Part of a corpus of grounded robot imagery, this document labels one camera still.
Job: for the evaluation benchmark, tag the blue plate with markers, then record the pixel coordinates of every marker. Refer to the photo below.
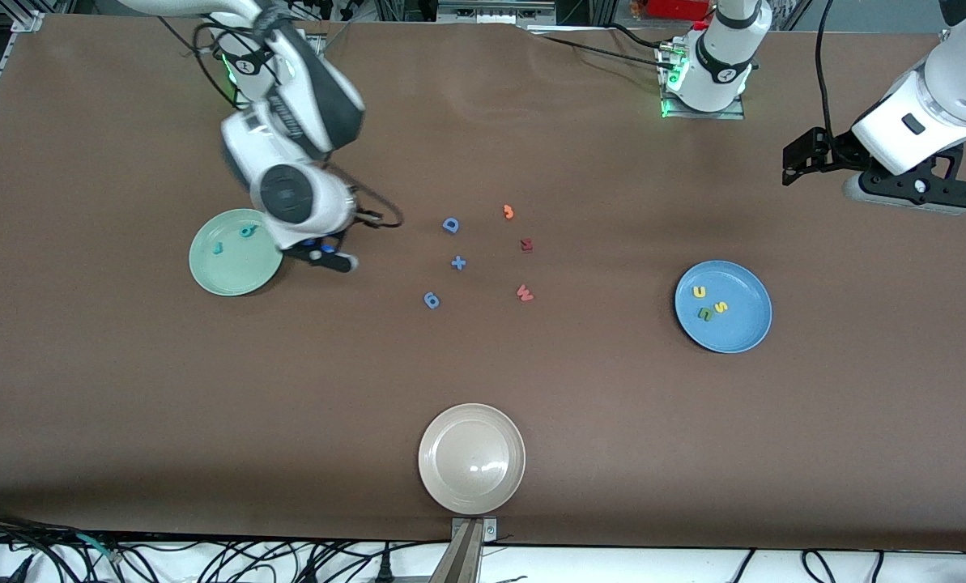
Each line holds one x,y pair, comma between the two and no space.
734,332

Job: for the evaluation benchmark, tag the aluminium frame bar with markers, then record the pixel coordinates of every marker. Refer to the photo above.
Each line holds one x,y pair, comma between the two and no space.
491,12

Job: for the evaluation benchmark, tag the pink foam letter W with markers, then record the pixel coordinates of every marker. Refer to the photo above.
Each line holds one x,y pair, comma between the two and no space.
525,293

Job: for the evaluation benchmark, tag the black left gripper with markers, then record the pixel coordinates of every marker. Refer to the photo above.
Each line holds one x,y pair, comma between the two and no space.
842,149

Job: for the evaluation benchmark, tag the blue foam letter g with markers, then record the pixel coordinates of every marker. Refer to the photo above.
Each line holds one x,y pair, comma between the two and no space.
431,300

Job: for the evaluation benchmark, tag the blue foam letter D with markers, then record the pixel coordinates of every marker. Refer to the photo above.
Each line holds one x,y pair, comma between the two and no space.
450,225

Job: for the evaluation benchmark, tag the aluminium frame corner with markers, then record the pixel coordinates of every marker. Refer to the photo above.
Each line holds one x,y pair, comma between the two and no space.
27,22

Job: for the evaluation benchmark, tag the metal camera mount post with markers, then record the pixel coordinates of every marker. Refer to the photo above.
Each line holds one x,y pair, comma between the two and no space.
460,559

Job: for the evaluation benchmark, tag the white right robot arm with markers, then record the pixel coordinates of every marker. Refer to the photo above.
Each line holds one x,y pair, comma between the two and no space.
288,194

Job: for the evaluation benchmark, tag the black plug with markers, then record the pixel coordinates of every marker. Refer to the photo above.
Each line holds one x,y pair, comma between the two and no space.
385,571

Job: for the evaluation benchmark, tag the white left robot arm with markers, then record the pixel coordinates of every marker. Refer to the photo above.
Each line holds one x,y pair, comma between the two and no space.
721,57

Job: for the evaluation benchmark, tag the brown table mat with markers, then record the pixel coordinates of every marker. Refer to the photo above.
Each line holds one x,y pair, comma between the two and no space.
612,405

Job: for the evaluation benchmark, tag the beige plate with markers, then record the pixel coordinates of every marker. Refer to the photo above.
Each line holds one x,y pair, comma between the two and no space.
471,458

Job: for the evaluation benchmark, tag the pale green plate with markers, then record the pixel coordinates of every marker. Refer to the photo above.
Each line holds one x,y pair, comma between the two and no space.
223,271

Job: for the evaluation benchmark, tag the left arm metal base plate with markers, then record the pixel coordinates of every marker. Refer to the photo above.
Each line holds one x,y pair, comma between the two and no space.
705,115

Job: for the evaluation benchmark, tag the red box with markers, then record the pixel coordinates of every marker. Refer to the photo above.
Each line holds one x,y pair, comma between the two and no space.
677,8

